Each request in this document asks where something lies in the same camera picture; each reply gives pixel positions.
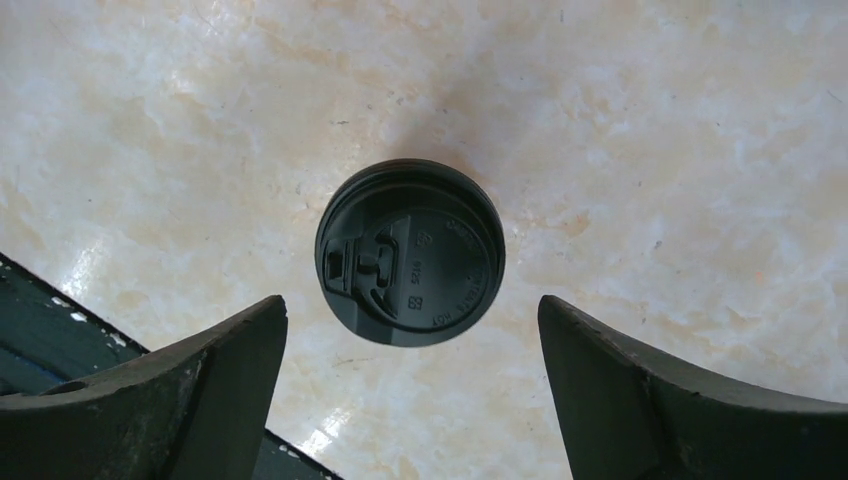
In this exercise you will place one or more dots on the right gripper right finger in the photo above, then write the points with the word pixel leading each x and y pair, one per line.
pixel 627 410

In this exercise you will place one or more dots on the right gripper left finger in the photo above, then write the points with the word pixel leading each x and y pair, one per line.
pixel 195 409

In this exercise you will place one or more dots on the single black cup lid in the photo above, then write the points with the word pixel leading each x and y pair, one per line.
pixel 410 253

